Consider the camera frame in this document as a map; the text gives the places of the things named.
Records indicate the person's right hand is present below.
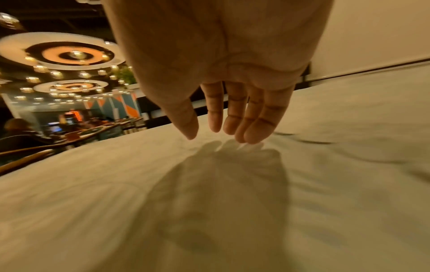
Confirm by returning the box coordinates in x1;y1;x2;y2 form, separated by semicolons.
101;0;335;145

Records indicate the green plant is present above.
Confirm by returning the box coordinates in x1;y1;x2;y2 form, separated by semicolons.
117;66;139;86

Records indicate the small round ceiling light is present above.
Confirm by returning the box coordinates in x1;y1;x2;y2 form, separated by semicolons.
33;79;110;94

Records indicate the large round ceiling light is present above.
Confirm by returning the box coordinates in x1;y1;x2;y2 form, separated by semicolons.
0;32;127;73

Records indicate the round wooden dining table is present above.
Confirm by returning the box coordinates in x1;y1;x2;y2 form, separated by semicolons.
63;124;119;147

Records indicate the white tablecloth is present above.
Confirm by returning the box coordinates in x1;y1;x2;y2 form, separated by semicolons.
0;63;430;272

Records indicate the orange and blue wall panel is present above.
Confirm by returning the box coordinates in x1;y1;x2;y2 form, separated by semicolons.
84;90;140;120

